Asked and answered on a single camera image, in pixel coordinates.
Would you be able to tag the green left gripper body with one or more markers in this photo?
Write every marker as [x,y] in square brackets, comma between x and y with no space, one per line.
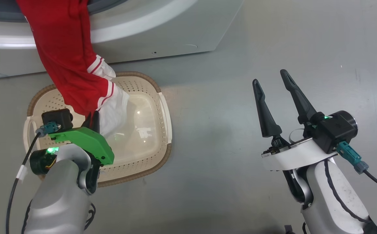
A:
[90,141]

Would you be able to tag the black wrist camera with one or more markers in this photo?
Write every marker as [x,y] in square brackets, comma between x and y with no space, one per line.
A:
[334,130]
[58,118]

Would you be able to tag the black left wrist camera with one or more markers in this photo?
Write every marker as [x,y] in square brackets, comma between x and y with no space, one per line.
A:
[58,118]

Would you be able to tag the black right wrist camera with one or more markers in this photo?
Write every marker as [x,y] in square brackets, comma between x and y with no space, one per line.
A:
[334,130]

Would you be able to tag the white washing machine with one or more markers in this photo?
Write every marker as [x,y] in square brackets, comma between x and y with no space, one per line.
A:
[162,35]

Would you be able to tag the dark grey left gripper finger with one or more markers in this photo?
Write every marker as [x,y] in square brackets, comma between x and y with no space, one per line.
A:
[96,122]
[88,122]

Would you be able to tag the cream perforated laundry basket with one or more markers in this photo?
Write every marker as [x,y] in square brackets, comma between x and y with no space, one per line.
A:
[149,130]

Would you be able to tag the red and white garment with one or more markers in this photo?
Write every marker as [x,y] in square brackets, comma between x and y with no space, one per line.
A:
[64,55]

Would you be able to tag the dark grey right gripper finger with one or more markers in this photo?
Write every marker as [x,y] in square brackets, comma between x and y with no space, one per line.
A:
[300,100]
[264,113]

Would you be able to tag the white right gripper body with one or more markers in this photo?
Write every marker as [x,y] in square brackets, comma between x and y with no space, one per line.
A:
[292,156]

